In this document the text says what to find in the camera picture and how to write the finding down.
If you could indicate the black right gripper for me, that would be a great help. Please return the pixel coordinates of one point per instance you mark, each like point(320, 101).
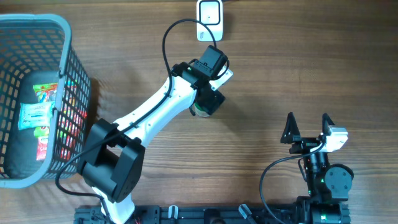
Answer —
point(303, 143)

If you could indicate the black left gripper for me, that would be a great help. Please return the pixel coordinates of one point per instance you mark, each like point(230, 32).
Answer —
point(215, 104)

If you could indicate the green lid jar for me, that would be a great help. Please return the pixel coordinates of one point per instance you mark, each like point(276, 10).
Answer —
point(199, 112)

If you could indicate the green gummy worms bag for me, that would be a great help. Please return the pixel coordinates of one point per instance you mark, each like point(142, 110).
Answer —
point(47, 92)

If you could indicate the red white small carton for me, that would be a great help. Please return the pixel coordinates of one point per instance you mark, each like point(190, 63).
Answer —
point(42, 133)

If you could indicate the light blue tissue pack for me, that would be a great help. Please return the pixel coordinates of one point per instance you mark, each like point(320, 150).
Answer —
point(35, 115)

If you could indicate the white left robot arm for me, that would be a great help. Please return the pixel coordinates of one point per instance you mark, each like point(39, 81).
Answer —
point(114, 152)

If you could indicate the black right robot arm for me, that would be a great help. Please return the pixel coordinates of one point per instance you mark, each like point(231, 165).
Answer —
point(328, 184)

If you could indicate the white barcode scanner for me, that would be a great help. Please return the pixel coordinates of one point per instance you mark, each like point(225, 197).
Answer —
point(210, 13)

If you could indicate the grey plastic shopping basket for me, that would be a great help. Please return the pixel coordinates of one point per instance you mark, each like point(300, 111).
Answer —
point(37, 49)

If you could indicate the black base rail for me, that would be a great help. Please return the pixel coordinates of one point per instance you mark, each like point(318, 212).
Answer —
point(202, 214)

